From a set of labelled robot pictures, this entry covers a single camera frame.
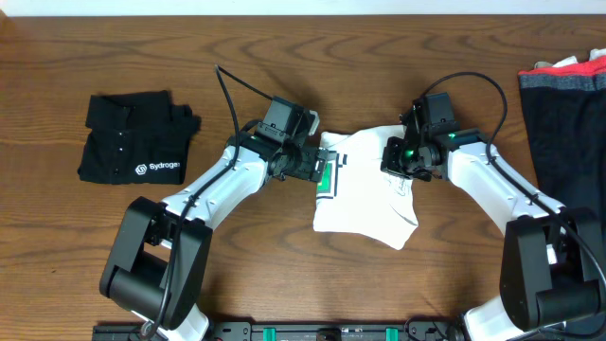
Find white t-shirt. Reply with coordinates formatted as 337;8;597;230
312;125;419;250

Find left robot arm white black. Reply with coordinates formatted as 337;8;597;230
99;132;329;340

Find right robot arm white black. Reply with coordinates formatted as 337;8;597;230
381;129;605;340

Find black garment with red band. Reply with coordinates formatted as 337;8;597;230
518;57;605;213

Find folded black shirt with logo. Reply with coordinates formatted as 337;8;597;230
78;90;202;185

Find white cloth under pile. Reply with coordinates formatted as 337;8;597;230
533;48;606;69

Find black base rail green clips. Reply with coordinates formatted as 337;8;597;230
92;314;468;341

